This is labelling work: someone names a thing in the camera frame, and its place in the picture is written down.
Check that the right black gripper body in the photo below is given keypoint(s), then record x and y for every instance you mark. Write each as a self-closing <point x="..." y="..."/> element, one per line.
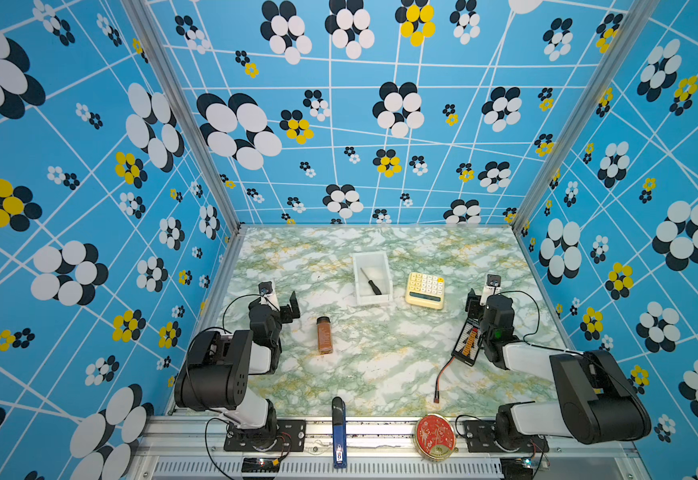
<point x="485" y="338"/>

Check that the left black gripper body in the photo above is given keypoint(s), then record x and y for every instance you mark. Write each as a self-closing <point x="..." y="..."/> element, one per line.
<point x="276" y="323"/>

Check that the black handled screwdriver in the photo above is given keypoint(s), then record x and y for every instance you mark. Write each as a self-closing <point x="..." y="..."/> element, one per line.
<point x="372" y="284"/>

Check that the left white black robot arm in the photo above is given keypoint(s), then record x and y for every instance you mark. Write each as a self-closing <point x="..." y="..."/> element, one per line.
<point x="215" y="373"/>

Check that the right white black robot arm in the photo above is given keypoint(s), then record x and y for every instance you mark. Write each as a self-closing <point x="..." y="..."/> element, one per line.
<point x="595" y="401"/>

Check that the white plastic bin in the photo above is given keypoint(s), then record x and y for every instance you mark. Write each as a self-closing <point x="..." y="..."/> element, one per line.
<point x="376" y="264"/>

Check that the brown spice bottle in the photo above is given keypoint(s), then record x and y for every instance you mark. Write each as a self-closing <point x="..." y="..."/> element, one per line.
<point x="324" y="335"/>

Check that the cream yellow calculator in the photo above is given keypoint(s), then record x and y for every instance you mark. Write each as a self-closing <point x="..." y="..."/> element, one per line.
<point x="425" y="290"/>

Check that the blue black utility knife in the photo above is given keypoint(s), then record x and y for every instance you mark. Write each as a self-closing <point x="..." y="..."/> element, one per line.
<point x="339" y="432"/>

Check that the red round tin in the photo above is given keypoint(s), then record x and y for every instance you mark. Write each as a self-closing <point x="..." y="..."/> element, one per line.
<point x="434" y="437"/>

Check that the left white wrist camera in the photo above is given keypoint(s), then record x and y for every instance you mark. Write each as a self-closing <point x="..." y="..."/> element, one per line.
<point x="268" y="294"/>

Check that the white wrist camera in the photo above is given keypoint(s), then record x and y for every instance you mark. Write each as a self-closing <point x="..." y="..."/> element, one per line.
<point x="492" y="287"/>
<point x="268" y="294"/>

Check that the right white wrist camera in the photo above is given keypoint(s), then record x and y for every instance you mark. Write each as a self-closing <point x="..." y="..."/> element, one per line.
<point x="492" y="287"/>

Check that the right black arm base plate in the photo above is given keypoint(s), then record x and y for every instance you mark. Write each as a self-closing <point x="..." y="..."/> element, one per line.
<point x="483" y="436"/>

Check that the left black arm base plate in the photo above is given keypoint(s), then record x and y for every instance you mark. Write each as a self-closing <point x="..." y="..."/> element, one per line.
<point x="286" y="435"/>

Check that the aluminium front rail frame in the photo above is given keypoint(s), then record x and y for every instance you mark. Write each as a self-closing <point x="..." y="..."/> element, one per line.
<point x="192" y="447"/>

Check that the left aluminium corner post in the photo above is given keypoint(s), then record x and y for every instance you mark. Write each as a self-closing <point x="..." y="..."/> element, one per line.
<point x="146" y="29"/>

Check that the aluminium corner post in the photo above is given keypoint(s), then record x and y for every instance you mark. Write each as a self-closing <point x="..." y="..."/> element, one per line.
<point x="146" y="29"/>
<point x="635" y="21"/>

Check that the right aluminium corner post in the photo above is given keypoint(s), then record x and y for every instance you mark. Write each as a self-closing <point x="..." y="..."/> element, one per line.
<point x="635" y="21"/>

